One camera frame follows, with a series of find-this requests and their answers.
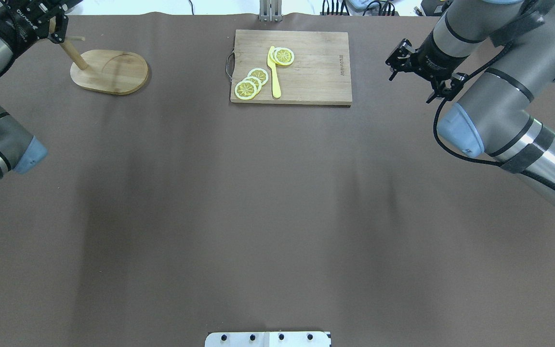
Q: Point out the yellow plastic knife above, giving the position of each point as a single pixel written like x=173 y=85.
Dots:
x=275 y=86

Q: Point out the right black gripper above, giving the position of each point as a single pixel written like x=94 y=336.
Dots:
x=435 y=59

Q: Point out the aluminium frame post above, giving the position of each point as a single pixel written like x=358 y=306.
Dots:
x=270 y=11

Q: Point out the lemon slice end of row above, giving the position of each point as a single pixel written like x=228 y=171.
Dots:
x=244 y=90

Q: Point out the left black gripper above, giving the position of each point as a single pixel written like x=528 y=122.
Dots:
x=8 y=20

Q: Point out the wooden cup storage rack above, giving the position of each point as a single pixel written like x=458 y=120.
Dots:
x=107 y=71

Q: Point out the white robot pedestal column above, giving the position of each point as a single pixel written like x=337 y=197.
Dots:
x=303 y=338

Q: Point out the lemon slice middle of row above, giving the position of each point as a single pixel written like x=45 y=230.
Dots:
x=256 y=82

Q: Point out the wooden cutting board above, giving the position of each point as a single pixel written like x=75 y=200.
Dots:
x=320 y=74

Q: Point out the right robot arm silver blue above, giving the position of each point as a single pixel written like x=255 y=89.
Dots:
x=509 y=47

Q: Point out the lemon slice by knife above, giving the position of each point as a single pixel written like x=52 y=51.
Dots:
x=283 y=56

